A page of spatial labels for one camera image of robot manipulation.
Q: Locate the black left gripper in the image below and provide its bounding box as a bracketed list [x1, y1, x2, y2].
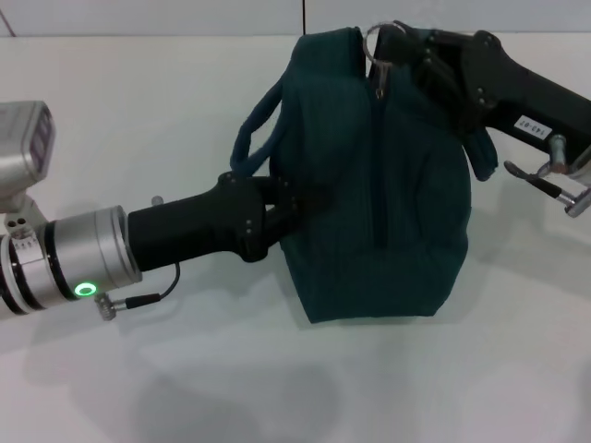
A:
[127, 171, 334, 273]

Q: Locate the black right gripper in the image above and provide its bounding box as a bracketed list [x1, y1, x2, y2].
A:
[376, 27, 591, 168]

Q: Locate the dark teal insulated lunch bag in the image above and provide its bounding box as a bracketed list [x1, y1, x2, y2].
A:
[229, 20, 500, 324]

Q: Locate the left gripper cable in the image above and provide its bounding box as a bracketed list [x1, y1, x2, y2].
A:
[94, 262, 182, 320]

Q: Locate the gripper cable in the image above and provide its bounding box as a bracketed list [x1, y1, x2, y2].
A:
[503, 133, 578, 209]
[94, 262, 182, 320]

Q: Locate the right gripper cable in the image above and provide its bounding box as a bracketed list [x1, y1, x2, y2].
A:
[503, 133, 578, 209]

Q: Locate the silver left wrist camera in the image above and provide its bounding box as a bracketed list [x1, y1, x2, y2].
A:
[0, 100, 57, 227]

